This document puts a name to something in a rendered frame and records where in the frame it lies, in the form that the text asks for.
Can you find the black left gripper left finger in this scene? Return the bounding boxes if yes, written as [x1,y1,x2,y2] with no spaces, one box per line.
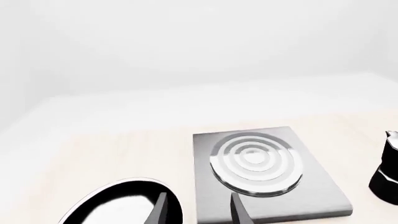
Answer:
[142,192,169,224]

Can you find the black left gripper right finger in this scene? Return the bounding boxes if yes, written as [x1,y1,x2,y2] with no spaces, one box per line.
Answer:
[230,192,253,224]

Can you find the flat black stove plate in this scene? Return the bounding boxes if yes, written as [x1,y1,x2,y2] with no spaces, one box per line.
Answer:
[192,126,354,224]

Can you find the black moka pot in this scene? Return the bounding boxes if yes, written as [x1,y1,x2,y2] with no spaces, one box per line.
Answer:
[368,130,398,206]

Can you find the black frying pan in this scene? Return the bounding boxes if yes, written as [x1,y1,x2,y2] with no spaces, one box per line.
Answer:
[57,177,183,224]

